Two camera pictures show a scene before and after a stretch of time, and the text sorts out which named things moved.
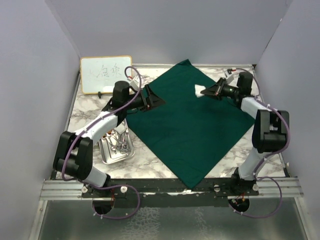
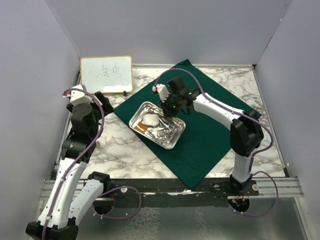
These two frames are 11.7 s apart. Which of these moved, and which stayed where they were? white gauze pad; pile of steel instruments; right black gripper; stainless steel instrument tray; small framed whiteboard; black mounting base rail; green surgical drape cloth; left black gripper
Moved: white gauze pad; right black gripper; left black gripper; stainless steel instrument tray; pile of steel instruments
Stayed: small framed whiteboard; green surgical drape cloth; black mounting base rail
